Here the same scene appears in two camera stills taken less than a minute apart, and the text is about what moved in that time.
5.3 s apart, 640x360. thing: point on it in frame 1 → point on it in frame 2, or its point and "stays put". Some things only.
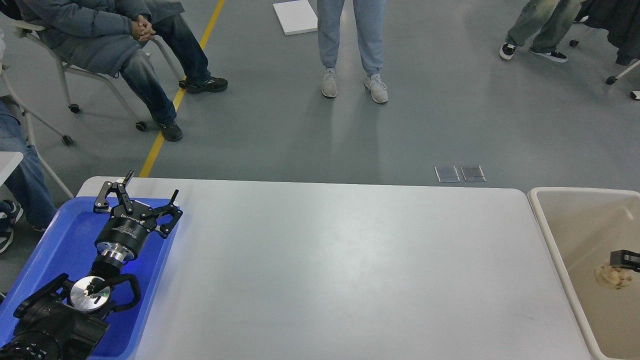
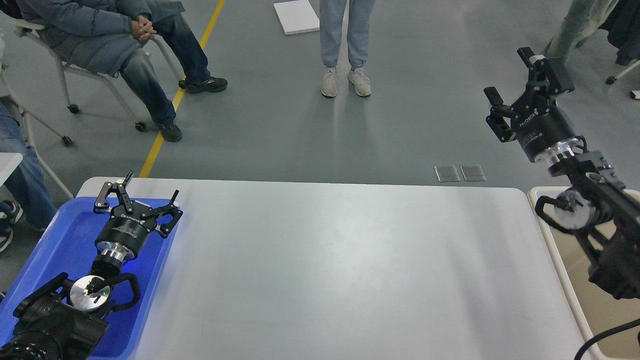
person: x=25 y=192 stays put
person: x=553 y=18 → x=582 y=18
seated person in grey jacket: x=106 y=36 stays put
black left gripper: x=131 y=222 stays put
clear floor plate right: x=473 y=173 stays put
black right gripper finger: x=624 y=259 → x=542 y=129
